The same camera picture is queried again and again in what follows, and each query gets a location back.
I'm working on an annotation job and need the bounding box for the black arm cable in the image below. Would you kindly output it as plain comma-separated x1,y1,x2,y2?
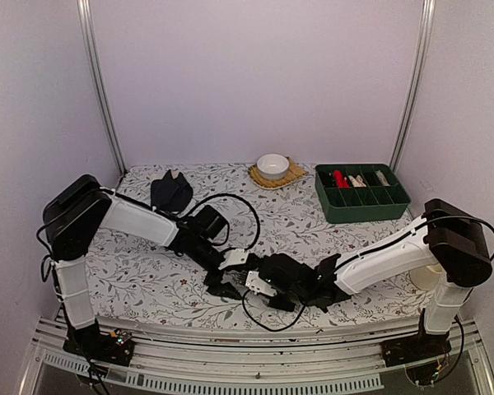
241,216,494,332
180,193,261,254

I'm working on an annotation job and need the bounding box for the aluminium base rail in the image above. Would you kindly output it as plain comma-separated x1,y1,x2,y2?
14,314,494,394

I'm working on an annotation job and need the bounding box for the cream plastic cup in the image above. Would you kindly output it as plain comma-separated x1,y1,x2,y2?
409,264,443,291

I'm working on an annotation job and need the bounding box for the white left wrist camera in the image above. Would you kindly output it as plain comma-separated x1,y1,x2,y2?
218,249,249,270

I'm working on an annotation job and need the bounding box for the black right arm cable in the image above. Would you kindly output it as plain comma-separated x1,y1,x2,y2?
241,216,494,332

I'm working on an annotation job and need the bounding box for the floral tablecloth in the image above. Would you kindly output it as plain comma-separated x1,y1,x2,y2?
86,164,432,331

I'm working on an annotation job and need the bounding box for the red rolled cloth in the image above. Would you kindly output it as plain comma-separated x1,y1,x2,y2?
333,170,350,189

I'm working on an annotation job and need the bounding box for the right aluminium frame post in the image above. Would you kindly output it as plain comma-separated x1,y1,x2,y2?
389,0,436,173

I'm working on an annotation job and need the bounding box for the left aluminium frame post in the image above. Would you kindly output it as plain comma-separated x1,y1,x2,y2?
77,0,127,175

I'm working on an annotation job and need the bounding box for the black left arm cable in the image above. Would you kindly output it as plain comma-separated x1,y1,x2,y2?
180,193,261,254

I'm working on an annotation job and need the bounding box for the beige rolled cloth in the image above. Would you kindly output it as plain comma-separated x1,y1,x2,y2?
348,175,367,188

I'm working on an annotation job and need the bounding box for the woven straw mat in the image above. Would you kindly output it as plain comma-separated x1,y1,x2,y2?
248,154,308,190

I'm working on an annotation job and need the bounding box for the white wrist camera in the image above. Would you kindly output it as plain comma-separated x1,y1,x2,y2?
245,271,277,297
218,249,249,270

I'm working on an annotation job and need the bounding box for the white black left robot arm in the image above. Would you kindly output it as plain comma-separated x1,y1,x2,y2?
36,174,248,357

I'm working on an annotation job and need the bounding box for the white ceramic bowl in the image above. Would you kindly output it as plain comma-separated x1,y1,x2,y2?
256,154,290,180

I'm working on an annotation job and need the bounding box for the green compartment organizer box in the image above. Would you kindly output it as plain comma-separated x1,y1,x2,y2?
315,164,411,224

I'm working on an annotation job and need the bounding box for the aluminium frame post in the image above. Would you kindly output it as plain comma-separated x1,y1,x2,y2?
389,0,436,173
77,0,127,175

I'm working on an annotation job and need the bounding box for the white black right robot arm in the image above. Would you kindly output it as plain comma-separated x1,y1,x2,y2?
245,199,494,366

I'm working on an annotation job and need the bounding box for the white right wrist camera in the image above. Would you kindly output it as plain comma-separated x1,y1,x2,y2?
245,271,277,297

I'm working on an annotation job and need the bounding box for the black striped underwear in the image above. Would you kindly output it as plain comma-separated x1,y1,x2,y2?
220,253,259,286

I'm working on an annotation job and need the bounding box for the dark navy underwear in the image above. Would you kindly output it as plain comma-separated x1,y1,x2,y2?
151,170,193,213

